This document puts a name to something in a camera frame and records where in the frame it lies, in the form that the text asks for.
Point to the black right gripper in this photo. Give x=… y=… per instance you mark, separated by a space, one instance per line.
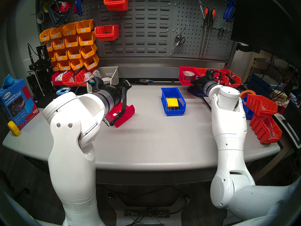
x=201 y=82

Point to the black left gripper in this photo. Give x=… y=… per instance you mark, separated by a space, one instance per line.
x=123 y=87

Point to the red bin with tape roll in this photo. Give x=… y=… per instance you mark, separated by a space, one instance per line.
x=185 y=82

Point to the blue bin with yellow pad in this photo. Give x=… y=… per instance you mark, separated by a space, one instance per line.
x=170 y=93

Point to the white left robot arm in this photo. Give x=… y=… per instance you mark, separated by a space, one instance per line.
x=70 y=145

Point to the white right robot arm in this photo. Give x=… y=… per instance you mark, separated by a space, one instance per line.
x=229 y=124

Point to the blue black clamp tool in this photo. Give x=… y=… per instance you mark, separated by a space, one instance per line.
x=196 y=91

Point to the blue hand tool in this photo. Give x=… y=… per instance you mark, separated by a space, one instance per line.
x=78 y=5

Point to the large beige plastic bin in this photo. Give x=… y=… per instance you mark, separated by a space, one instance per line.
x=111 y=73

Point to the black tape roll white core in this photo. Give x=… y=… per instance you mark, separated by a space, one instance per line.
x=106 y=79

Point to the white blue glue pen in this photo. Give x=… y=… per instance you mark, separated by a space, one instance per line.
x=145 y=80

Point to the red bin with blade pack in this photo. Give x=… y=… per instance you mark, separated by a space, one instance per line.
x=128 y=113

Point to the grey pegboard panel with tools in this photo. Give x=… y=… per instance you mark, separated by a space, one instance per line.
x=190 y=51

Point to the orange-red bin with black tools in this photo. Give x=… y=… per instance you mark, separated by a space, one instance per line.
x=236 y=83

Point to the yellow pad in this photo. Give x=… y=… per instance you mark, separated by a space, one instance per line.
x=172 y=102

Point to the clear plastic screw bag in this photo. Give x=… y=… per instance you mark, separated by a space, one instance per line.
x=60 y=76
x=87 y=75

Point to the yellow bin labelled M4-0.7 HEX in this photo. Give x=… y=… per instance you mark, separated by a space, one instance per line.
x=91 y=65

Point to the orange-red bin with hardware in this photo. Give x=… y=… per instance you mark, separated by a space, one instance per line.
x=80 y=80
x=68 y=82

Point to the orange tape roll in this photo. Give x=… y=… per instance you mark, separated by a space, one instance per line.
x=247 y=91

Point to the yellow bin labelled M3-6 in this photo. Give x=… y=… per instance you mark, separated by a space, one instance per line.
x=87 y=54

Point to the yellow bin labelled M2.5-5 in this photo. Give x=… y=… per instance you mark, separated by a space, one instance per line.
x=77 y=67

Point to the black carabiner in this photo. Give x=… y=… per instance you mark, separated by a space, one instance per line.
x=218 y=32

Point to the thin metal rod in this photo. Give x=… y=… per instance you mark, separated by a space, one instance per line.
x=184 y=27

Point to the dark blue storage crate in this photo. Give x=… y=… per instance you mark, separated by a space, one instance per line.
x=258 y=83

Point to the blue bin with orange tape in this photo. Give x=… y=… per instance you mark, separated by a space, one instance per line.
x=249 y=113

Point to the yellow bin labelled M3-4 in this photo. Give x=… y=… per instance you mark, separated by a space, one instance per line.
x=86 y=42

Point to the yellow bin labelled M3-8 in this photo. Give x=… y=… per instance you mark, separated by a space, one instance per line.
x=73 y=56

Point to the yellow bin labelled M2.5-6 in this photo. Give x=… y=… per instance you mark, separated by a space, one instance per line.
x=64 y=68

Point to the red bin with screw bags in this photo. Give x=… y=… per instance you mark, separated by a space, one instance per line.
x=56 y=82

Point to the yellow bin labelled M4-6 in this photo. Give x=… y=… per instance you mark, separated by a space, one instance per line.
x=69 y=44

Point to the yellow bin labelled M3-12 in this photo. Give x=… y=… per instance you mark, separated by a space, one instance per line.
x=60 y=58

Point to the yellow bin labelled M3X6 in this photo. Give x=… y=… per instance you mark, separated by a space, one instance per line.
x=84 y=29

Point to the yellow labelled screw bin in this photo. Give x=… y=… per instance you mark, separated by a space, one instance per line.
x=44 y=38
x=49 y=48
x=55 y=69
x=52 y=58
x=58 y=46

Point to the orange-red bin with plastic bag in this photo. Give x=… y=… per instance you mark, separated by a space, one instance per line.
x=256 y=129

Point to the blue spring clamp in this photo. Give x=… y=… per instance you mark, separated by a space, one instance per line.
x=232 y=6
x=227 y=13

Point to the black bench mat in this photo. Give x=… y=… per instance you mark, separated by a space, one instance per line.
x=45 y=102

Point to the cardboard box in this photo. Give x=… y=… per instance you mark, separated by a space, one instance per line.
x=279 y=96

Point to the grey pegboard panel with tapes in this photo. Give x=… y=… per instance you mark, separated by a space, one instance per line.
x=91 y=11

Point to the black instrument stand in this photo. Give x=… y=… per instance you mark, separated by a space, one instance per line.
x=43 y=63

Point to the red cans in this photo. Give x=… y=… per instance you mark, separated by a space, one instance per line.
x=281 y=106

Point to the yellow bin labelled M3X8 BAG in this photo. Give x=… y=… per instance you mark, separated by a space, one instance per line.
x=56 y=35

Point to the black monitor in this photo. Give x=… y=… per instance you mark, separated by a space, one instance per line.
x=265 y=23

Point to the dark metal clamp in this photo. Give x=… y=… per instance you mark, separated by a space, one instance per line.
x=55 y=18

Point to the red white tape roll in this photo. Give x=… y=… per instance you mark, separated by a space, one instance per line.
x=64 y=6

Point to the black tray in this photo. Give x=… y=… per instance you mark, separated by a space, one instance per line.
x=292 y=124

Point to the blue red cleaning cloths box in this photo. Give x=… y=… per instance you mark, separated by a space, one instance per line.
x=16 y=103

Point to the grey tape roll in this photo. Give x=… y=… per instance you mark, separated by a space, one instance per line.
x=37 y=17

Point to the yellow tape roll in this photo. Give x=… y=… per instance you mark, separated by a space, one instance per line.
x=44 y=7

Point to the blue cleaning cloth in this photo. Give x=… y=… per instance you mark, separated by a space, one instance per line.
x=8 y=80

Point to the black power strip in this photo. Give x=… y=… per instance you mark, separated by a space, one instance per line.
x=145 y=213

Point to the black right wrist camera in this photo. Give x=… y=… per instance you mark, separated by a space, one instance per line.
x=209 y=73

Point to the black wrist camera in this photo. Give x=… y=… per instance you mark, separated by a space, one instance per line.
x=209 y=73
x=97 y=83

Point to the silver duct tape roll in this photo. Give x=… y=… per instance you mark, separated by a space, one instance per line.
x=188 y=74

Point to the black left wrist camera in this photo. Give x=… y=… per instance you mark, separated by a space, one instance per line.
x=97 y=83

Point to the grey bench back rail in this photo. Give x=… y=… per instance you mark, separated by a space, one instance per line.
x=145 y=72

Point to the pale wooden side frame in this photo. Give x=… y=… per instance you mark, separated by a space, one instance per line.
x=256 y=62

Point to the grey louvered wall panel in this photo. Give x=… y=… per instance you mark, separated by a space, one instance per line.
x=145 y=22

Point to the white wall outlet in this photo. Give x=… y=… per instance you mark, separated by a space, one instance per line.
x=26 y=64

